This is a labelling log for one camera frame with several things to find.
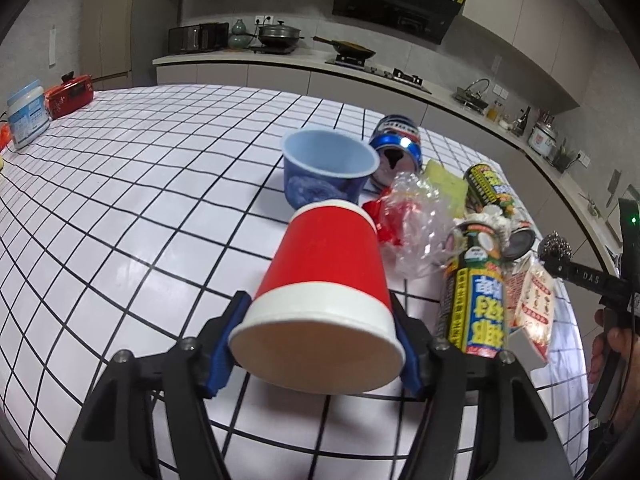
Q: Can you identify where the steel wool ball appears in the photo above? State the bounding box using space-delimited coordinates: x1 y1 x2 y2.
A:
537 230 576 266

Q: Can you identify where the grey pot with lid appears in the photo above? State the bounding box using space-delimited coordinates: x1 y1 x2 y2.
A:
257 20 304 48

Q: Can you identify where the black toaster oven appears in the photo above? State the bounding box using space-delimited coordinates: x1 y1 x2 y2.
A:
168 22 230 55

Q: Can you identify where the blue plastic cup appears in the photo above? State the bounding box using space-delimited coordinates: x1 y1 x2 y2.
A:
280 129 381 211

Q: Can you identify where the white jar with blue lid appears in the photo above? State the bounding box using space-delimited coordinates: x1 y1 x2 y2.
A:
6 80 51 150

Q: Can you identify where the red paper cup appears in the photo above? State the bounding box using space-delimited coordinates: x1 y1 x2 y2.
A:
228 199 407 394

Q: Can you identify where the green ceramic vase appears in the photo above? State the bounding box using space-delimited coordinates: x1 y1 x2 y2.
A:
228 19 249 51

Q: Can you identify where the dark glass bottle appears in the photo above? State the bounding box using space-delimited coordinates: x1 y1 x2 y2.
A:
511 106 532 137

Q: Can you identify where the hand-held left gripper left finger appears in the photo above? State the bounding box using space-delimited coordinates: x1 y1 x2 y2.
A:
57 292 251 480

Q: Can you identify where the white rice cooker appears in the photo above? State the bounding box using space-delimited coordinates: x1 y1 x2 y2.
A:
529 110 560 158

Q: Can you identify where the blue soda can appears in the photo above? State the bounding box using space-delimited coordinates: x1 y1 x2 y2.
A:
369 114 425 192

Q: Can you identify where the beige upper wall cabinet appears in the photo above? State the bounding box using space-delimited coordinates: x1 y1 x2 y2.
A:
462 0 640 111

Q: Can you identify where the tall yellow-green printed can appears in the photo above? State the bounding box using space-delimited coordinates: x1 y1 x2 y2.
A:
437 220 512 359
463 162 538 263

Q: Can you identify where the white red snack packet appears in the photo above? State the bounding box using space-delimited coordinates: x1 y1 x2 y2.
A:
502 255 558 371

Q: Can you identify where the crumpled clear plastic wrap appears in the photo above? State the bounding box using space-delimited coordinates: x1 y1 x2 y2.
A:
377 171 468 278

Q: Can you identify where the beige refrigerator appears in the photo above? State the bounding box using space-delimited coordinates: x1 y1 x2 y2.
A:
80 0 176 92

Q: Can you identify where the red plastic wrapper piece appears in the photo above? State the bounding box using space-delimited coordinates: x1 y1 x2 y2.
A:
361 195 401 246

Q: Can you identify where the red electric cooker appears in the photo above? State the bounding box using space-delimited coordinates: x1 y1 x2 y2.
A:
44 72 96 120

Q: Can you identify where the checkered white tablecloth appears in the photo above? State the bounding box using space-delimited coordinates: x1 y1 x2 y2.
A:
0 84 591 480

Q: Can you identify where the black gas stove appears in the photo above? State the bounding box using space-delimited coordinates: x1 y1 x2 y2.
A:
325 55 433 93

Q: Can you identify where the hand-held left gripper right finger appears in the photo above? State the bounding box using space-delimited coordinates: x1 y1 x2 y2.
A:
387 292 573 480

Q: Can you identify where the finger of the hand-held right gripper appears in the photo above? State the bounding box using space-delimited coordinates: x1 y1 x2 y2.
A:
542 255 623 293

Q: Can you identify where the metal kettle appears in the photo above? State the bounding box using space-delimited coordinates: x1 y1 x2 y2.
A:
454 78 491 111

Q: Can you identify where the utensil holder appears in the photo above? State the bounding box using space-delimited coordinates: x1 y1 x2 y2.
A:
552 142 576 171

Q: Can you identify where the yellow sponge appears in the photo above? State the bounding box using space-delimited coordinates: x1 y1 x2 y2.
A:
424 159 468 218

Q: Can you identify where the person's right hand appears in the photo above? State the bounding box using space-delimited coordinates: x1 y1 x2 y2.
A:
588 310 640 426

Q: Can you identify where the crumpled white paper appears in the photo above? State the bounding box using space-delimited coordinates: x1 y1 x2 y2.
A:
467 205 516 233

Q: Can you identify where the black wok with handle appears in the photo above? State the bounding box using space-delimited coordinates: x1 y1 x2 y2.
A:
313 36 377 60

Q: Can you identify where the black induction cooker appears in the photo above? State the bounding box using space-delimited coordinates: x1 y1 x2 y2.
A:
248 42 301 56

